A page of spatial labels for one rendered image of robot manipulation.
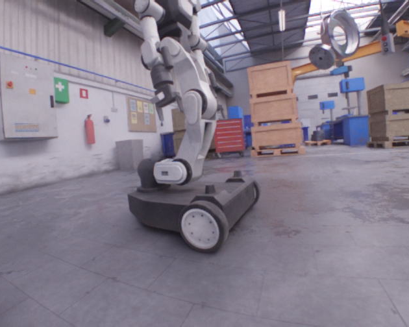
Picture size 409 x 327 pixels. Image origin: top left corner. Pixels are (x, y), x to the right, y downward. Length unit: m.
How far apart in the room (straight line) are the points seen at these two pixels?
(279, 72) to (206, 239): 4.52
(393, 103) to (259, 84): 2.87
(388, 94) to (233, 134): 3.48
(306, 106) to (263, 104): 9.49
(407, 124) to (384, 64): 10.48
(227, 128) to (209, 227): 4.30
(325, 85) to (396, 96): 9.36
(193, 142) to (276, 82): 4.09
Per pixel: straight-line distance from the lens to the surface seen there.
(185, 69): 1.05
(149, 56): 0.91
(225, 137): 4.95
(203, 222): 0.77
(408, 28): 6.96
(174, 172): 1.01
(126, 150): 4.58
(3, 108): 3.51
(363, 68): 15.33
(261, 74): 5.01
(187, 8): 1.27
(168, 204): 0.91
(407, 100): 5.65
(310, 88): 14.41
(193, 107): 0.94
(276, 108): 4.79
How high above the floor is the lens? 0.42
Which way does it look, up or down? 4 degrees down
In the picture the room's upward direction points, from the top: 5 degrees counter-clockwise
